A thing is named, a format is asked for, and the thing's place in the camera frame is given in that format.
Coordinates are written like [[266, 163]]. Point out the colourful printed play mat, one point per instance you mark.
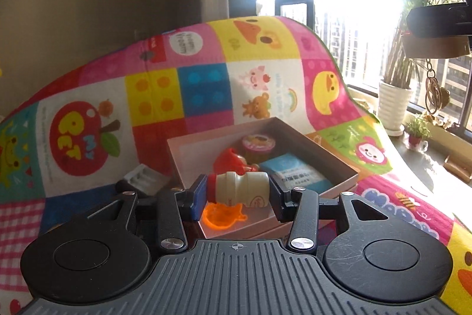
[[155, 97]]

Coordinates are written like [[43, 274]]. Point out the blue paper packet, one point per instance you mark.
[[295, 171]]

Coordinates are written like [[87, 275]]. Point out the white battery charger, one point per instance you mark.
[[142, 178]]

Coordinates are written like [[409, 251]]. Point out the small potted plant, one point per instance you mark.
[[416, 143]]

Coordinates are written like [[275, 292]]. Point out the red hooded doll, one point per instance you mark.
[[228, 160]]

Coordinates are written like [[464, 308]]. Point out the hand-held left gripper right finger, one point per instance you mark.
[[278, 202]]

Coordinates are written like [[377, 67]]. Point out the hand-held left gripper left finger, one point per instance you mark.
[[199, 197]]

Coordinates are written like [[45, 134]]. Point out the pink cardboard box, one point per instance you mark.
[[291, 138]]

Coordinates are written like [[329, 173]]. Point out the pink-lid small cup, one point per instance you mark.
[[258, 145]]

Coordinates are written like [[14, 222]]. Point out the orange cookie cutter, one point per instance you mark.
[[214, 208]]

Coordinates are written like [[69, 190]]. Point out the brown object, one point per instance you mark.
[[457, 167]]

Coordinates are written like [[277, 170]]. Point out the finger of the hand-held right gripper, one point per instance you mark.
[[438, 19]]

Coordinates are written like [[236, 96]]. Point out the potted palm in white pot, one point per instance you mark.
[[394, 104]]

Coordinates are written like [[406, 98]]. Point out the small cream yogurt bottle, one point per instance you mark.
[[239, 187]]

